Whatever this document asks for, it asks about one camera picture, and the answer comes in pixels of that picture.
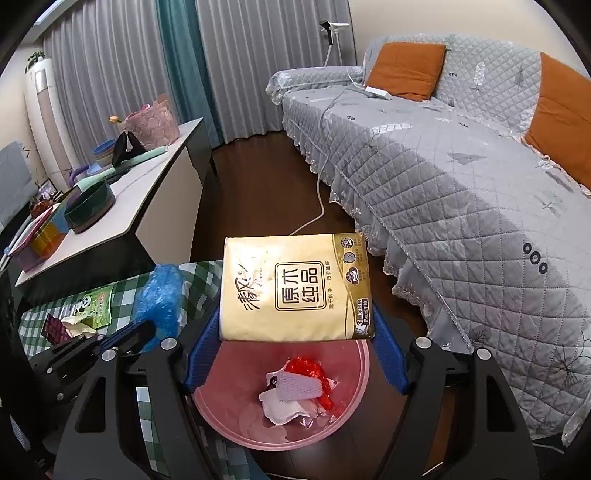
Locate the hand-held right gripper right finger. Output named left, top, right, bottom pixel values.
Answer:
left=369, top=305, right=541, bottom=480

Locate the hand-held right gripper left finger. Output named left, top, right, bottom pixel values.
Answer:
left=54, top=302, right=222, bottom=480

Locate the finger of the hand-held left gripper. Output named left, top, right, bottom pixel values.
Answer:
left=99, top=320, right=158, bottom=357
left=102, top=322, right=143, bottom=343

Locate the green snack packet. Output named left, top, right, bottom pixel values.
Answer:
left=76, top=285, right=116, bottom=329

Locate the dark red chocolate wrapper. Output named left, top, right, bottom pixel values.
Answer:
left=41, top=316, right=75, bottom=344

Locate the blue plastic bag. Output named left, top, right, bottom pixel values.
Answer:
left=135, top=263, right=185, bottom=340

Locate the pink plastic bin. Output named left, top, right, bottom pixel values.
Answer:
left=191, top=339, right=370, bottom=449

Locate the red plastic bag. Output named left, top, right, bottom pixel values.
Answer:
left=286, top=355, right=340, bottom=411

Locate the white foam net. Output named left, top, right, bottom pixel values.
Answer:
left=272, top=371, right=324, bottom=402

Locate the white plastic bag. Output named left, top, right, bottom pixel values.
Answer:
left=259, top=369, right=340, bottom=425

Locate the beige tissue pack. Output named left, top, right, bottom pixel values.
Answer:
left=219, top=233, right=374, bottom=342

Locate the green white checkered tablecloth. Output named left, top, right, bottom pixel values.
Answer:
left=18, top=261, right=259, bottom=480

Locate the colourful tin box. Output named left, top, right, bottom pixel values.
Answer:
left=7, top=200, right=70, bottom=273

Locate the dark green round tin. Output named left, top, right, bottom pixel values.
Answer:
left=63, top=179, right=116, bottom=234

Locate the brown figurine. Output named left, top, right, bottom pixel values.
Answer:
left=28, top=194, right=54, bottom=217

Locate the white top coffee table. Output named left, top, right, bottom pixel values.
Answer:
left=15, top=117, right=218, bottom=301

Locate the mint green roll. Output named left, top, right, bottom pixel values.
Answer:
left=74, top=147, right=167, bottom=192

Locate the grey television dust cover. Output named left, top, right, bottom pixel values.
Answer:
left=0, top=141, right=38, bottom=227

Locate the stack of coloured bowls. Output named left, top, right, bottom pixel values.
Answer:
left=92, top=140, right=118, bottom=167

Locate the grey quilted sofa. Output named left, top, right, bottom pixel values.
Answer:
left=265, top=32, right=591, bottom=441

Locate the pink fabric basket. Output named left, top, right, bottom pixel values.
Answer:
left=121, top=95, right=181, bottom=151

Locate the white standing air conditioner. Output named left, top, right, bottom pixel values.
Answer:
left=24, top=58, right=75, bottom=185

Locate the grey curtain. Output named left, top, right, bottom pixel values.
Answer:
left=196, top=0, right=356, bottom=144
left=44, top=0, right=169, bottom=181

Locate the teal curtain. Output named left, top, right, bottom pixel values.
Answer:
left=157, top=0, right=222, bottom=148

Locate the orange cushion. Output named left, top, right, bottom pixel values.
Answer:
left=522, top=52, right=591, bottom=190
left=365, top=42, right=448, bottom=101

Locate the white power cable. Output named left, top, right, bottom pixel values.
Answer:
left=288, top=67, right=365, bottom=236

